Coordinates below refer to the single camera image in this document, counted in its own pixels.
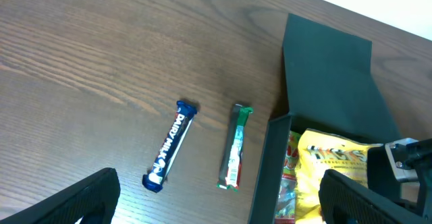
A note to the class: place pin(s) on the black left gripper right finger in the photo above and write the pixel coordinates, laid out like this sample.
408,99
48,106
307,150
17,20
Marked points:
343,200

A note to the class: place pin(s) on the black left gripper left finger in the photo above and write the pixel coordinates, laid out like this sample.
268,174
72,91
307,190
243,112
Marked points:
91,200

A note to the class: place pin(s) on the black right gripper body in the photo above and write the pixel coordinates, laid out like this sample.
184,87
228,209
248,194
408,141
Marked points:
401,172

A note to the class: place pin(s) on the yellow Hacks candy bag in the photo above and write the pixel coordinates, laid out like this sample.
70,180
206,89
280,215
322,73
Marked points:
318,152

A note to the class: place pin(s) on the green Haribo gummy bag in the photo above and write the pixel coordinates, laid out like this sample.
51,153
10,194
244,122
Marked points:
286,202

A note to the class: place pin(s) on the blue Dairy Milk chocolate bar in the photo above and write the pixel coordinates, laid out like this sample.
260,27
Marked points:
161,166

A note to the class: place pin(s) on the black open box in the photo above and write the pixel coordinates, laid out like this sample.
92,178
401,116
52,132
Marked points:
330,88

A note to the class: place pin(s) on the green red candy bar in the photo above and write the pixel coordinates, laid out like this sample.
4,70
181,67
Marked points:
231,164

